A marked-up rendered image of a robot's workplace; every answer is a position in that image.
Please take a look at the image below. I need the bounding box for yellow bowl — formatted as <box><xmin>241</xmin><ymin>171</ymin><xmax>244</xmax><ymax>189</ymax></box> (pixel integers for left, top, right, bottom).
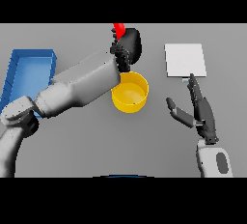
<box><xmin>111</xmin><ymin>70</ymin><xmax>150</xmax><ymax>114</ymax></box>

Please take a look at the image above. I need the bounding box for blue tray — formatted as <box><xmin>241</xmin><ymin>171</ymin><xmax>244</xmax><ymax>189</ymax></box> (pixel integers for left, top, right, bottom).
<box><xmin>0</xmin><ymin>48</ymin><xmax>58</xmax><ymax>119</ymax></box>

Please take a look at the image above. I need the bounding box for red beaker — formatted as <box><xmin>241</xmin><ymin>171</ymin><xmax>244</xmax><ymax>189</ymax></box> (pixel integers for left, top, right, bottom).
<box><xmin>113</xmin><ymin>23</ymin><xmax>126</xmax><ymax>42</ymax></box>

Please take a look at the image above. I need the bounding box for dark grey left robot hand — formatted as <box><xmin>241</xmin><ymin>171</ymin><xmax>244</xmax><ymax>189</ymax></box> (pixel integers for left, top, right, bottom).
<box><xmin>109</xmin><ymin>27</ymin><xmax>143</xmax><ymax>73</ymax></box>

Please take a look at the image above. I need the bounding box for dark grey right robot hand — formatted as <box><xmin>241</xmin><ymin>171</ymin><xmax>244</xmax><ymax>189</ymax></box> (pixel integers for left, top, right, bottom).
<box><xmin>165</xmin><ymin>72</ymin><xmax>220</xmax><ymax>146</ymax></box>

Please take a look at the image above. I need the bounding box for pale square measuring scale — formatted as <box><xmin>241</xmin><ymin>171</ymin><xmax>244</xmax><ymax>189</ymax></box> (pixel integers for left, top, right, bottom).
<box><xmin>164</xmin><ymin>42</ymin><xmax>207</xmax><ymax>78</ymax></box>

